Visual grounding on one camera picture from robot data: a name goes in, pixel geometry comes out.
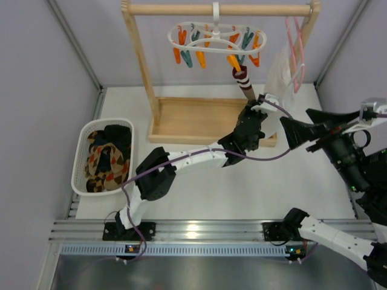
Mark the white round clip hanger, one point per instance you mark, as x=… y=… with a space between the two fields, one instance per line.
x=197 y=39

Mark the orange green argyle sock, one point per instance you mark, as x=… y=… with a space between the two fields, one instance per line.
x=114 y=181

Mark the white perforated plastic basket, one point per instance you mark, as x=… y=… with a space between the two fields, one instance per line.
x=78 y=179

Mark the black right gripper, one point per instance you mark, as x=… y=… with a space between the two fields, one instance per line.
x=322 y=138

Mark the brown argyle sock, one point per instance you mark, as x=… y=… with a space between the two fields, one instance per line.
x=107 y=158

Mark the tan black argyle sock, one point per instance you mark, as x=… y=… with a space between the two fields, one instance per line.
x=96 y=136

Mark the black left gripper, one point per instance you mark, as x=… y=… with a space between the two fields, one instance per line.
x=252 y=112

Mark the wooden clothes rack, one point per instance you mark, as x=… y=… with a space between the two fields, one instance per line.
x=187 y=120

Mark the brown striped beige sock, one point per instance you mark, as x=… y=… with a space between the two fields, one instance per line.
x=242 y=79

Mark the white hanging cloth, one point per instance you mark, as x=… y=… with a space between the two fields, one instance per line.
x=278 y=83

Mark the pink clothes hanger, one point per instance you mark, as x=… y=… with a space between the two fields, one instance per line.
x=297 y=57

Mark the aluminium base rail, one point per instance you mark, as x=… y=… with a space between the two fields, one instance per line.
x=177 y=238

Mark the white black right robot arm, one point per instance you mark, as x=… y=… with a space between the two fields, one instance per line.
x=366 y=174

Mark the yellow black argyle sock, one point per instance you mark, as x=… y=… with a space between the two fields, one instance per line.
x=95 y=184

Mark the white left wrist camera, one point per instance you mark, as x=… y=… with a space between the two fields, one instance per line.
x=266 y=103

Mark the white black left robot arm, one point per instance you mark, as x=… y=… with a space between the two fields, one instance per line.
x=155 y=175

